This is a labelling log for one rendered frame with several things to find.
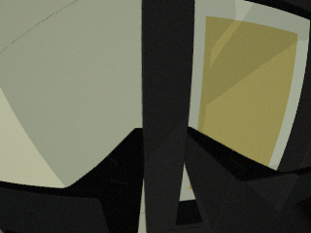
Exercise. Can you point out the black picture frame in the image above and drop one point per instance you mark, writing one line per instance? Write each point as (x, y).
(239, 71)

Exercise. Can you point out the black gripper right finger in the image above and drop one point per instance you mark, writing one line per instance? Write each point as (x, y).
(236, 194)

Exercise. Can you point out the grey flat panel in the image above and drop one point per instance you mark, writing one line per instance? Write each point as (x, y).
(71, 71)

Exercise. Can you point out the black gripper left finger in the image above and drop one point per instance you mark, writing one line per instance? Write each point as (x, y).
(106, 200)

